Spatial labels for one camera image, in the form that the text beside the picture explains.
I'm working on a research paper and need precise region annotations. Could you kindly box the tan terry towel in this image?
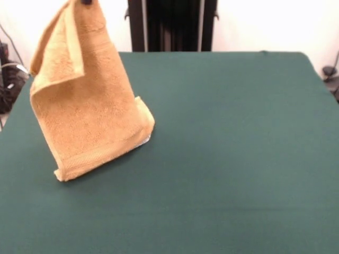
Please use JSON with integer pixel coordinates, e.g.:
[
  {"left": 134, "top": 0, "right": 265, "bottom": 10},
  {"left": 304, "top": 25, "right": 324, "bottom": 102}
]
[{"left": 29, "top": 0, "right": 156, "bottom": 183}]

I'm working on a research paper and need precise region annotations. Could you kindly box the small black box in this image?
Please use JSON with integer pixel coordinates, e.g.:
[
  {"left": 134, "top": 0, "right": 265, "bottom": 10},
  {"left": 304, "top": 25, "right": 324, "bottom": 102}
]
[{"left": 0, "top": 42, "right": 10, "bottom": 64}]

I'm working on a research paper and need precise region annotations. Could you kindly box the black stand base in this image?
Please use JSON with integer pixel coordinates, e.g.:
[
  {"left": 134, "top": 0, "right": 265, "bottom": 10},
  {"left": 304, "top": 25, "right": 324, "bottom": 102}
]
[
  {"left": 0, "top": 63, "right": 27, "bottom": 114},
  {"left": 322, "top": 66, "right": 339, "bottom": 104}
]

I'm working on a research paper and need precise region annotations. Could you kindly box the dark green table cloth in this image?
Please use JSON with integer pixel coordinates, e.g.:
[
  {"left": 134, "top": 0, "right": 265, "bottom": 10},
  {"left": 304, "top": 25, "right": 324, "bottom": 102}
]
[{"left": 0, "top": 51, "right": 339, "bottom": 254}]

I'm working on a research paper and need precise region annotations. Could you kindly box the white cable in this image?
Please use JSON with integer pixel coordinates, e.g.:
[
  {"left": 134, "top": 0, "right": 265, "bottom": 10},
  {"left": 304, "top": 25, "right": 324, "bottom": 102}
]
[{"left": 0, "top": 62, "right": 29, "bottom": 78}]

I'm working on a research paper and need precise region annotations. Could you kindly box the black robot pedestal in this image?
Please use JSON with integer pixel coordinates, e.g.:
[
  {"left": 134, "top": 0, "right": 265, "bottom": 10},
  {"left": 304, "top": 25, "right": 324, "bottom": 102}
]
[{"left": 124, "top": 0, "right": 220, "bottom": 52}]

